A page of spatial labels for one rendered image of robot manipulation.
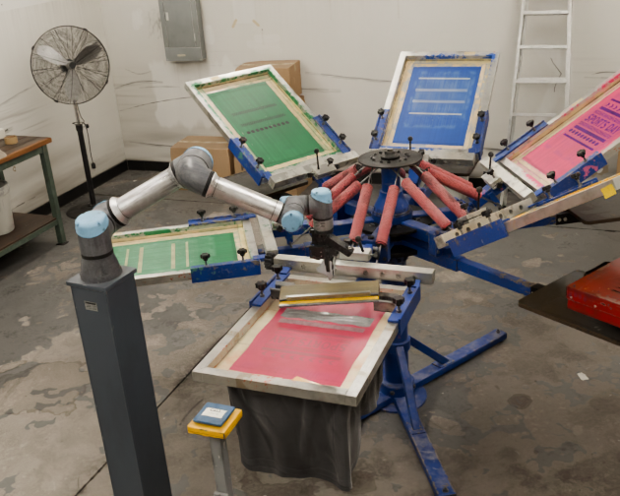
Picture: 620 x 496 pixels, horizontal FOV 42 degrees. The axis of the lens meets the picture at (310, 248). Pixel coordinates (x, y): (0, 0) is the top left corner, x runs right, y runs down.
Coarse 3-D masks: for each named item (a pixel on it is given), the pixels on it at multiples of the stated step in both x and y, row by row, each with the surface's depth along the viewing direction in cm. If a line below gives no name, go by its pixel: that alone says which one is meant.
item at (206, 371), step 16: (384, 288) 317; (400, 288) 315; (240, 320) 300; (256, 320) 306; (224, 336) 290; (240, 336) 294; (384, 336) 282; (224, 352) 283; (384, 352) 275; (208, 368) 270; (368, 368) 263; (224, 384) 266; (240, 384) 264; (256, 384) 261; (272, 384) 259; (288, 384) 258; (304, 384) 257; (352, 384) 255; (368, 384) 260; (320, 400) 254; (336, 400) 252; (352, 400) 250
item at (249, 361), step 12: (276, 324) 303; (288, 324) 302; (300, 324) 301; (312, 324) 301; (264, 336) 295; (252, 348) 287; (240, 360) 280; (252, 360) 280; (264, 360) 279; (276, 360) 279; (288, 360) 278; (252, 372) 272; (264, 372) 272; (276, 372) 271
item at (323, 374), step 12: (336, 312) 308; (348, 312) 308; (360, 312) 307; (372, 312) 306; (384, 312) 306; (324, 324) 300; (336, 324) 300; (372, 324) 298; (360, 336) 290; (348, 348) 282; (360, 348) 282; (348, 360) 275; (288, 372) 271; (300, 372) 270; (312, 372) 270; (324, 372) 269; (336, 372) 269; (324, 384) 263; (336, 384) 262
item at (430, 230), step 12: (348, 204) 399; (336, 216) 402; (348, 216) 406; (420, 216) 380; (336, 228) 375; (348, 228) 376; (420, 228) 363; (432, 228) 362; (372, 240) 349; (432, 240) 352; (384, 252) 350; (432, 252) 354; (444, 252) 356
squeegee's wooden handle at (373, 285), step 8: (368, 280) 304; (376, 280) 304; (280, 288) 309; (288, 288) 309; (296, 288) 308; (304, 288) 307; (312, 288) 306; (320, 288) 306; (328, 288) 305; (336, 288) 304; (344, 288) 304; (352, 288) 303; (360, 288) 302; (368, 288) 301; (376, 288) 301; (280, 296) 306
